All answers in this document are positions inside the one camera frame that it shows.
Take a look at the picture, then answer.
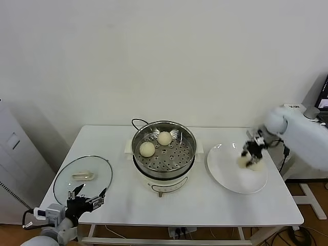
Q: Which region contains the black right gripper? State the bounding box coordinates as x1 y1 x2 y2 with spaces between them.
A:
241 141 264 167

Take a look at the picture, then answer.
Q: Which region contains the grey cylinder speaker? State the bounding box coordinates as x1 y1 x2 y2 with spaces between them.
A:
304 106 321 119

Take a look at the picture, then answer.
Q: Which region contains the glass lid with cream handle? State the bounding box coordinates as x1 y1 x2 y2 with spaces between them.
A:
53 155 114 209

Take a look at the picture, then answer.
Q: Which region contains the light grey cabinet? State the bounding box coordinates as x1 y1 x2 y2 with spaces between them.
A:
0 98 56 226

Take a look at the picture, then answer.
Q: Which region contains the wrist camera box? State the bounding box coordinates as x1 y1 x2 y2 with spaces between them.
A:
247 129 270 144
34 203 67 226

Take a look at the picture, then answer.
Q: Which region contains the thin black cable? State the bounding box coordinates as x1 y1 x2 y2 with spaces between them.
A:
278 155 288 173

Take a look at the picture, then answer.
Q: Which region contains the black left camera cable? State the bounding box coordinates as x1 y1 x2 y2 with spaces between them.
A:
22 210 36 229

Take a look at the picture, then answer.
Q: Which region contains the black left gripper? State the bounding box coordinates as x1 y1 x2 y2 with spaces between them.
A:
66 183 107 228

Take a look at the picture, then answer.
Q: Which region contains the cream electric cooker base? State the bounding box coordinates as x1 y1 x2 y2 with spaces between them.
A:
125 138 206 198

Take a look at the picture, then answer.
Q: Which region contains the dark laptop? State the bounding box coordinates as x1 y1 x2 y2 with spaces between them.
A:
315 76 328 121

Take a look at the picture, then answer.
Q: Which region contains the white round plate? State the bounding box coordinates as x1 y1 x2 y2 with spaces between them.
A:
206 142 269 195

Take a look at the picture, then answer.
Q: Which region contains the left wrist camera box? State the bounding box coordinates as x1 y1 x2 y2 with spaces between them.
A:
34 203 67 226

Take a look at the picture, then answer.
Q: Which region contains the black cooker power cord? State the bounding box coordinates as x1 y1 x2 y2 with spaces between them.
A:
132 117 151 130

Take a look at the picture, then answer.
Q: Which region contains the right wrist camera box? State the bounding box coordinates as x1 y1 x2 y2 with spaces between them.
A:
247 129 270 144

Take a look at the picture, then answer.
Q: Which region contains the stainless steel steamer basket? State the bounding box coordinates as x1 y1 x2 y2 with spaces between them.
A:
132 120 198 177

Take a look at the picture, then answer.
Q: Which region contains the white power strip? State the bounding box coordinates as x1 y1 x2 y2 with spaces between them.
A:
168 227 198 240

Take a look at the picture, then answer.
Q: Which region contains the white table frame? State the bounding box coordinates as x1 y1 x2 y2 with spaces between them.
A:
55 222 300 246

